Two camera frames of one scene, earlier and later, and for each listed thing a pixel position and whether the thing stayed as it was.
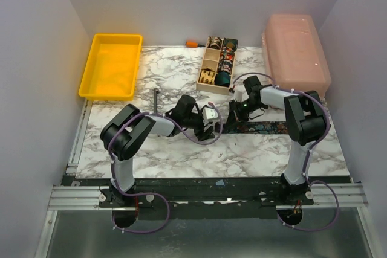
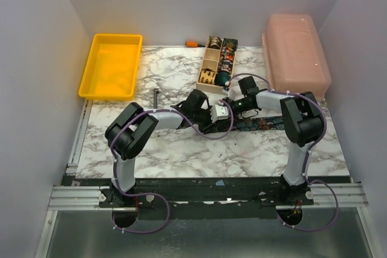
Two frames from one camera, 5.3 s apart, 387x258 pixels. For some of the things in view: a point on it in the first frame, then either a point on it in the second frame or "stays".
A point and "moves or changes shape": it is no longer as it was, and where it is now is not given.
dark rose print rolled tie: (225, 65) stays
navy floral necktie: (264, 127) moves or changes shape
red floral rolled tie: (227, 53) stays
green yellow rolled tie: (230, 43) stays
